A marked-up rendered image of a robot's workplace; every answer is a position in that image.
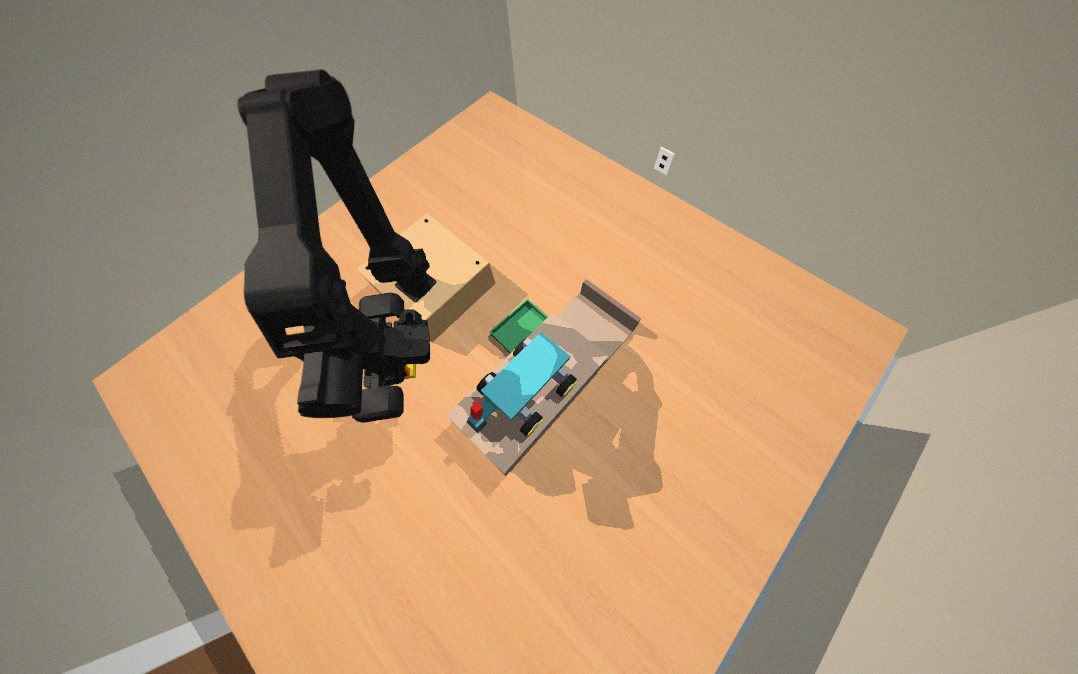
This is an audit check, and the beige wooden ramp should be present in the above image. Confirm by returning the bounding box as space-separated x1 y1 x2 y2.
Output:
446 279 641 476

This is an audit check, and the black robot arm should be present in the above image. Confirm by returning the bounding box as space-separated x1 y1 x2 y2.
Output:
238 69 436 418

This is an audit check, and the green tray floor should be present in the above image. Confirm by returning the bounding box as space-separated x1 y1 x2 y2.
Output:
494 304 545 350

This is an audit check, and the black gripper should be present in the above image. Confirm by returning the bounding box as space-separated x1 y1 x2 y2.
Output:
353 292 407 423

